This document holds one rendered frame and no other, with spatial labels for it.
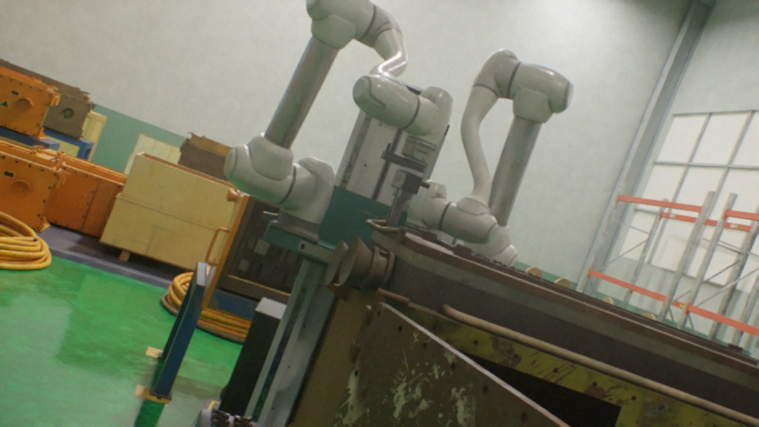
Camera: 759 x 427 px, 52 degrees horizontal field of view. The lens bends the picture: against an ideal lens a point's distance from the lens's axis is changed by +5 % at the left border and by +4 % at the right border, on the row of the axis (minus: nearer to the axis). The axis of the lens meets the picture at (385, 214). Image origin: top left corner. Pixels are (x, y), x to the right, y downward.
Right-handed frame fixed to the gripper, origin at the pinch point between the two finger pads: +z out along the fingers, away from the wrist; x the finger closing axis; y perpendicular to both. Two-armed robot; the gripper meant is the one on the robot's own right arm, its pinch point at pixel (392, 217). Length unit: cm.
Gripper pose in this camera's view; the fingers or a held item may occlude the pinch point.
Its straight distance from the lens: 211.5
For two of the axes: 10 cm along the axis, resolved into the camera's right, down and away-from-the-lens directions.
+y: 9.1, 3.4, 2.4
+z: -3.5, 9.4, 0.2
